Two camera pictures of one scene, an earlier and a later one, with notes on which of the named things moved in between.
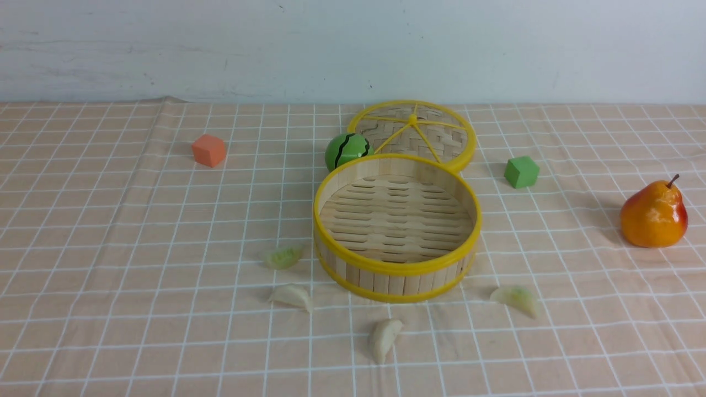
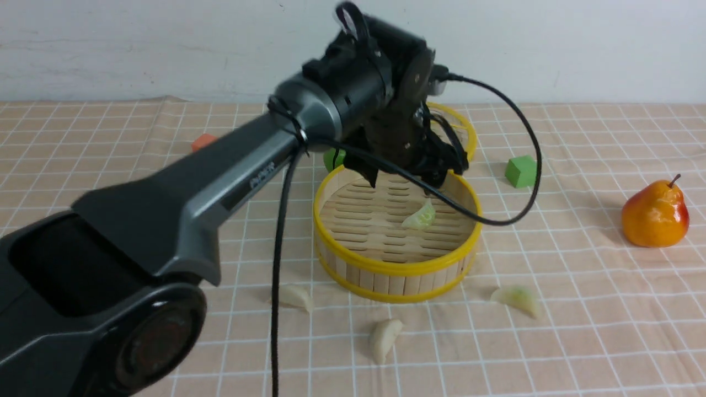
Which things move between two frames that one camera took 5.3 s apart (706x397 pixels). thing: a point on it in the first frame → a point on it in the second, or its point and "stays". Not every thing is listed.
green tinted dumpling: [515, 296] stays
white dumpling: [383, 337] stays
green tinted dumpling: [285, 257] → [422, 219]
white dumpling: [291, 293] stays
